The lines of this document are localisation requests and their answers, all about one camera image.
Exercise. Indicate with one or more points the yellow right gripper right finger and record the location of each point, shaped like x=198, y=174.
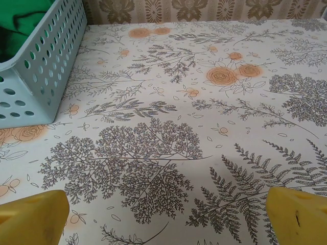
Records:
x=299, y=219

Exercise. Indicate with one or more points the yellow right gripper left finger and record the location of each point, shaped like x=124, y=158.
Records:
x=33, y=219

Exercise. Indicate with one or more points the green t-shirt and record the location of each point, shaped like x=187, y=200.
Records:
x=15, y=25

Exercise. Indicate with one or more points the light blue perforated plastic basket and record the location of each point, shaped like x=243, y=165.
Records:
x=26, y=84

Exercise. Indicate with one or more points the floral patterned tablecloth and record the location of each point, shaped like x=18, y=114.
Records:
x=163, y=102

